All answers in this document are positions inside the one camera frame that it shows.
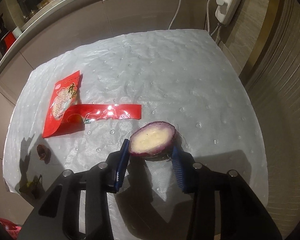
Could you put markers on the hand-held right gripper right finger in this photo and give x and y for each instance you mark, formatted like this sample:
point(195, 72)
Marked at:
point(178, 170)

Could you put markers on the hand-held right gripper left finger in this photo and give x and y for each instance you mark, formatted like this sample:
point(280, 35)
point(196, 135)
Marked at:
point(122, 165)

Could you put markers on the red torn wrapper strip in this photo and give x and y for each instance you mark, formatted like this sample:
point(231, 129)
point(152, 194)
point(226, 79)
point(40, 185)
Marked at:
point(107, 111)

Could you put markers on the brown chestnut shell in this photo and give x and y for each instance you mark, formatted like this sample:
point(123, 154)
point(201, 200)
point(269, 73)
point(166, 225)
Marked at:
point(43, 152)

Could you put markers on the red snack packet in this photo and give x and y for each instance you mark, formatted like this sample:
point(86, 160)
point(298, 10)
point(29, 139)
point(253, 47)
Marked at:
point(62, 97)

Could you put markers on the black and red blender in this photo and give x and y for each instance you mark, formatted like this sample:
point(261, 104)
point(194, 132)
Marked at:
point(5, 38)

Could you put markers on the white cup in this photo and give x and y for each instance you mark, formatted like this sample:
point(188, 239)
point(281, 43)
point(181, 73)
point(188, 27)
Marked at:
point(17, 33)

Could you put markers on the small olive scrap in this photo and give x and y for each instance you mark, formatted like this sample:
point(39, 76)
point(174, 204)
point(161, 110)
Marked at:
point(28, 185)

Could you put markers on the red net bag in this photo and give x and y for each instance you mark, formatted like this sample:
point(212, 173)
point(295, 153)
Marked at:
point(11, 231)

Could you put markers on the white power strip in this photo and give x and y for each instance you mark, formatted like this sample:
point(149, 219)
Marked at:
point(231, 5)

